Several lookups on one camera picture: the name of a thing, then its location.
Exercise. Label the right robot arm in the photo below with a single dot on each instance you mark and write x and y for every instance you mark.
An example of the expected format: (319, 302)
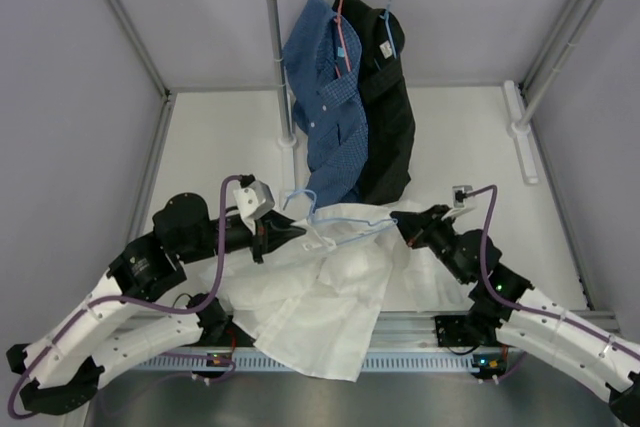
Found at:
(508, 309)

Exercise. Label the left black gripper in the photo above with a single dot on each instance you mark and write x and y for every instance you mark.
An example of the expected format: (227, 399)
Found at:
(279, 230)

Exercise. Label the grey slotted cable duct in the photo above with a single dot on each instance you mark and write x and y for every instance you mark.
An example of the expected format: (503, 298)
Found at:
(375, 362)

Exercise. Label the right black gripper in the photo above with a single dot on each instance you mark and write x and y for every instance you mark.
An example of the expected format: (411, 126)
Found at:
(410, 223)

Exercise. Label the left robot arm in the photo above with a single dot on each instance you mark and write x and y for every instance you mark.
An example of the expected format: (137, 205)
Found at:
(120, 324)

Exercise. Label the blue checked shirt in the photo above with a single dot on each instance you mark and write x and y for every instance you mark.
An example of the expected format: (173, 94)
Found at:
(328, 106)

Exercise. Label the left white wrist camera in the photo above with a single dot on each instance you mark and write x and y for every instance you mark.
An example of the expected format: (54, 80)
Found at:
(253, 198)

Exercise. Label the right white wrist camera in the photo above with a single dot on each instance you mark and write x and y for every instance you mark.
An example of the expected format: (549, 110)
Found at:
(463, 202)

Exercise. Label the metal clothes rack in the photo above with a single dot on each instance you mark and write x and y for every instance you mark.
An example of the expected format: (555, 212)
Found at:
(522, 101)

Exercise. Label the black shirt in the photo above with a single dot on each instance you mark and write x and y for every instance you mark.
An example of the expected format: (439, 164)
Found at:
(386, 103)

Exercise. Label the blue wire hanger with shirt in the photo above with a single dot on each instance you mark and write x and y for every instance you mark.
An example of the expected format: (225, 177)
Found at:
(388, 48)

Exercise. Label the aluminium mounting rail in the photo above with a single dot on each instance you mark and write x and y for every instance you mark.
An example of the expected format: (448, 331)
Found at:
(408, 331)

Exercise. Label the pink wire hanger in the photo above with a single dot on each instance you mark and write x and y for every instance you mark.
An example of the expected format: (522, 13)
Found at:
(343, 47)

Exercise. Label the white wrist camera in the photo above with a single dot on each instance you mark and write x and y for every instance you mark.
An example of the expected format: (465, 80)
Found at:
(463, 202)
(253, 198)

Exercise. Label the white shirt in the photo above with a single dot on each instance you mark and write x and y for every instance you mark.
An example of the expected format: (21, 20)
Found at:
(312, 306)

